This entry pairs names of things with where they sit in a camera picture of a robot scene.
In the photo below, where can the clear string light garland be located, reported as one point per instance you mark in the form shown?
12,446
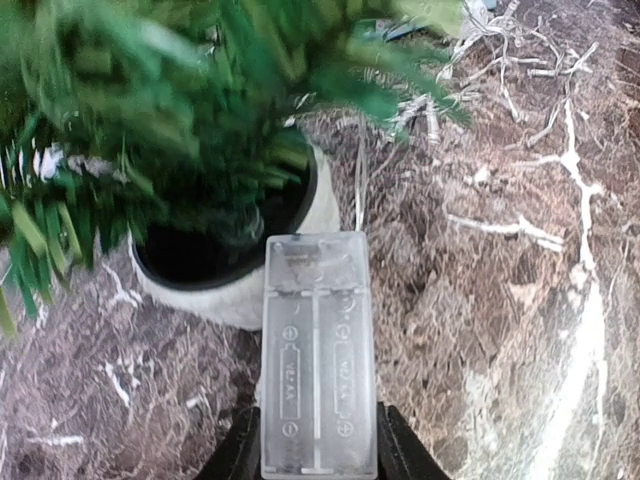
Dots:
470,298

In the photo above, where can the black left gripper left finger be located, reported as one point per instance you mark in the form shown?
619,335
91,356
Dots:
237,457

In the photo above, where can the small green christmas tree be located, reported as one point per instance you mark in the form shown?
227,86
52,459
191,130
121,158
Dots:
118,115

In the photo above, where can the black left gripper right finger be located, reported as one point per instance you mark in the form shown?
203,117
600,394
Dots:
401,454

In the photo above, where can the white tree pot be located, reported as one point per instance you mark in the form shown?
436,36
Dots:
194,272

